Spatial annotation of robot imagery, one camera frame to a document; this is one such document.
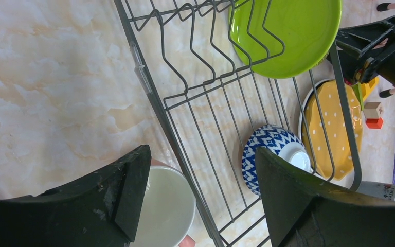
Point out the beige wooden cube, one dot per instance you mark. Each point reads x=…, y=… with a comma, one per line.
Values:
x=373, y=110

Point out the pink mug white inside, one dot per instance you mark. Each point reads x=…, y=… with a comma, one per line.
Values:
x=168, y=209

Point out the orange toy cube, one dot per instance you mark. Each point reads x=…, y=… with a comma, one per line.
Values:
x=374, y=123

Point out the green toy brick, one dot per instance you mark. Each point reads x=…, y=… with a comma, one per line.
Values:
x=357, y=88

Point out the grey printed mug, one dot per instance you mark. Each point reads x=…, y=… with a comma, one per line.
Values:
x=377, y=189

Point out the black wire dish rack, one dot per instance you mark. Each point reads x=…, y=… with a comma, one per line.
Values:
x=195, y=60

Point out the yellow dotted plate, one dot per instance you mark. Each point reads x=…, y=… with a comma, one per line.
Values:
x=323, y=131

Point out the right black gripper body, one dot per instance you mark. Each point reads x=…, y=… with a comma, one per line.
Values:
x=368, y=50

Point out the yellow triangular toy frame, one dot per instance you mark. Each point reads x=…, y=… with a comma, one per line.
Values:
x=367, y=88

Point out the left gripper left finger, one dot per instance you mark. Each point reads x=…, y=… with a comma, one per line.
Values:
x=101, y=208

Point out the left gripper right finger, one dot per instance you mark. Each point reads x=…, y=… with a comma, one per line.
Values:
x=304, y=210

